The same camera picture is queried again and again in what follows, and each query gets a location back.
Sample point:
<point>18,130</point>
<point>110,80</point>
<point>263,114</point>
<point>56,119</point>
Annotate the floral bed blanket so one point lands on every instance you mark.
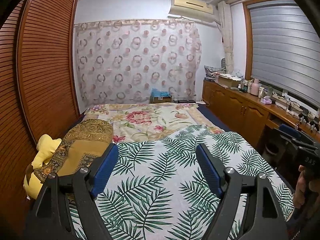
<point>149,122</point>

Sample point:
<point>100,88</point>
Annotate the pink thermos bottle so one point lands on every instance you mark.
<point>255,87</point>

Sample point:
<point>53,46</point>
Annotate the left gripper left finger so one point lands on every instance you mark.
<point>50,217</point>

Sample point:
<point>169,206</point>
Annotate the grey window blind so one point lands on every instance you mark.
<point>285,48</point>

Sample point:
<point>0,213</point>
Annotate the gold sunflower patterned cloth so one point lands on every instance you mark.
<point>80,146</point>

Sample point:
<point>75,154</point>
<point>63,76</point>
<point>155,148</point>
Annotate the wooden side cabinet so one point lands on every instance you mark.
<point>246,115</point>

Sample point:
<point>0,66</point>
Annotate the open cardboard box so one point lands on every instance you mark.
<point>228,81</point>

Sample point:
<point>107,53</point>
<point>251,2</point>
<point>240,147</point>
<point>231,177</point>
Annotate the white air conditioner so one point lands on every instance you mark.
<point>195,10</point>

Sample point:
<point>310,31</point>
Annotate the purple tissue pack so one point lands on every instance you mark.
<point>266,100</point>

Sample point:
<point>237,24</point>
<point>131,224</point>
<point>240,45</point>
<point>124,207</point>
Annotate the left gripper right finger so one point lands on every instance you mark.
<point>262,218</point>

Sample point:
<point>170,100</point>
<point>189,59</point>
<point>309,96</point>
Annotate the patterned cushion on cabinet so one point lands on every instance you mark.
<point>212,71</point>

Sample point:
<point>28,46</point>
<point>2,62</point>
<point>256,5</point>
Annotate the yellow plush toy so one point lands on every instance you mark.
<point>45,147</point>

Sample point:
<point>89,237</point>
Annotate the circle patterned sheer curtain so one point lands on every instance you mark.
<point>125,61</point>

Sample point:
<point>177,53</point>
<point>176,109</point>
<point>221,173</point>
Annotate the tied beige drape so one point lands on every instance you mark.
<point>225,16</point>

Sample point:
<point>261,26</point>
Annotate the brown louvered wardrobe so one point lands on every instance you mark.
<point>37,92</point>

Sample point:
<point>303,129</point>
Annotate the right hand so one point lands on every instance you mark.
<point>299,194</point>

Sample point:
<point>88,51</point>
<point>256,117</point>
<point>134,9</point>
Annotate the palm leaf print cloth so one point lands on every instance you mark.
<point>157,189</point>

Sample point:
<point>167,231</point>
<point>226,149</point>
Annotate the cardboard box with blue cloth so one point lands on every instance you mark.
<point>158,96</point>

